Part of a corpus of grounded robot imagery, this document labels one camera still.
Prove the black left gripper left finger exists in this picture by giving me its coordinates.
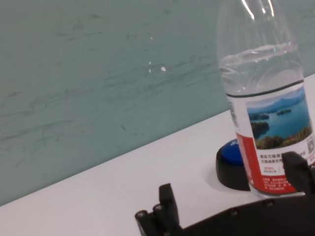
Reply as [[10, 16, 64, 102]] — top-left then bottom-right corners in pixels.
[[153, 183, 182, 233]]

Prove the blue push button black base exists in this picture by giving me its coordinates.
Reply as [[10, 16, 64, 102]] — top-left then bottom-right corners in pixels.
[[216, 139, 250, 191]]

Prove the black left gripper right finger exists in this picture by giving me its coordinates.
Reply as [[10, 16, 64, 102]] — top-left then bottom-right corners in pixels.
[[281, 151, 315, 195]]

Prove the clear red-capped water bottle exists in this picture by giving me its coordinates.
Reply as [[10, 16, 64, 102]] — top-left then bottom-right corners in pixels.
[[218, 0, 315, 199]]

